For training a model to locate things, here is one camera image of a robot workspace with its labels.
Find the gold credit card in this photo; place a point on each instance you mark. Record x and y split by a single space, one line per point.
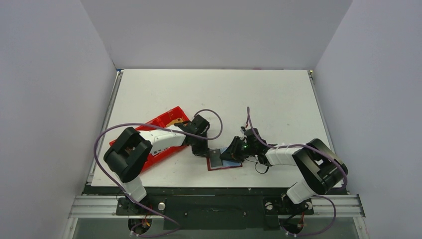
176 122

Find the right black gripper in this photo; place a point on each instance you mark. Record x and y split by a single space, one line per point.
235 149

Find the dark green VIP credit card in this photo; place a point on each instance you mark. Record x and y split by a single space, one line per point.
214 158

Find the red plastic tray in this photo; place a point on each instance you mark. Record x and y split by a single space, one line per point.
164 143

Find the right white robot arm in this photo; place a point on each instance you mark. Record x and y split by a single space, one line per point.
320 168

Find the red leather card holder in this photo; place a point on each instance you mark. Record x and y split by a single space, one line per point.
225 164

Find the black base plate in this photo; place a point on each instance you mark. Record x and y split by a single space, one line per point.
210 208

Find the aluminium frame rail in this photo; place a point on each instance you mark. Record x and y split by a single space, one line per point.
104 207

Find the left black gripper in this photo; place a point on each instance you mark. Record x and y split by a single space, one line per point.
200 149

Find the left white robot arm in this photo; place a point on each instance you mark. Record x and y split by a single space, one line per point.
129 153

